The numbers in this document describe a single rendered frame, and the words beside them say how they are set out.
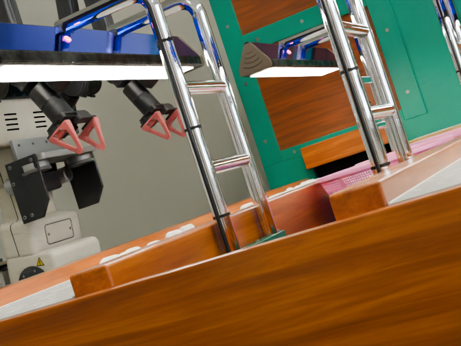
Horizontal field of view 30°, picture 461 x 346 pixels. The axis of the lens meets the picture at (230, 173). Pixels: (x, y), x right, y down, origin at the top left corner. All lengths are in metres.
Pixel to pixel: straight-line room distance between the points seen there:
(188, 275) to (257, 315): 0.08
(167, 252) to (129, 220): 2.94
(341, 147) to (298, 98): 0.23
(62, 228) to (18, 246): 0.14
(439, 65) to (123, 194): 1.86
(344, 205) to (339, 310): 0.10
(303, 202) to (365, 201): 0.73
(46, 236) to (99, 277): 1.35
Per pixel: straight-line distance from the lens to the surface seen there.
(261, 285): 0.87
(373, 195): 0.84
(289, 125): 2.79
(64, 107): 2.05
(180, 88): 1.22
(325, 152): 2.69
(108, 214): 4.09
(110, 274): 0.98
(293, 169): 2.79
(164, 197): 3.92
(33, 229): 2.30
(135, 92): 2.42
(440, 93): 2.67
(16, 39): 1.19
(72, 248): 2.33
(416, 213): 0.81
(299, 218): 1.53
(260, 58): 1.97
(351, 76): 1.13
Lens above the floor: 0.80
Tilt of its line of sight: 1 degrees up
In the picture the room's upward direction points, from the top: 18 degrees counter-clockwise
